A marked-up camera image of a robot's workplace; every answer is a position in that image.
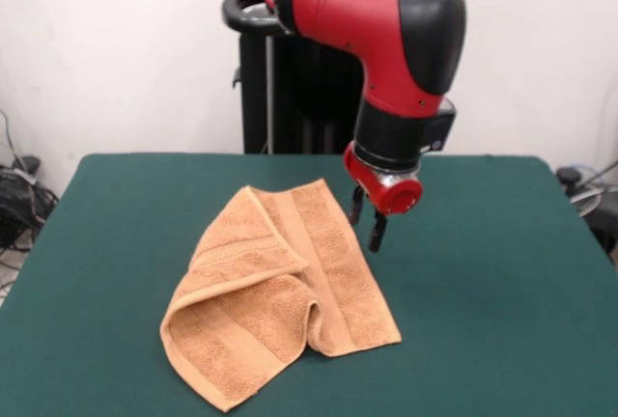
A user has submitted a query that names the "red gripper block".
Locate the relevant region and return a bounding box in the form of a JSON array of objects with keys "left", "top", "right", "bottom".
[{"left": 343, "top": 141, "right": 425, "bottom": 254}]

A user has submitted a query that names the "orange terry towel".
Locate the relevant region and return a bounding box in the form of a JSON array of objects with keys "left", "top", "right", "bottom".
[{"left": 159, "top": 180, "right": 403, "bottom": 413}]

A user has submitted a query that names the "dark green table cloth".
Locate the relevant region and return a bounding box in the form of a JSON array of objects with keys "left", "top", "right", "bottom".
[{"left": 0, "top": 153, "right": 618, "bottom": 417}]

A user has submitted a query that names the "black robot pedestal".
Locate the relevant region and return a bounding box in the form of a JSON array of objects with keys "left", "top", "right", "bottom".
[{"left": 221, "top": 0, "right": 368, "bottom": 155}]

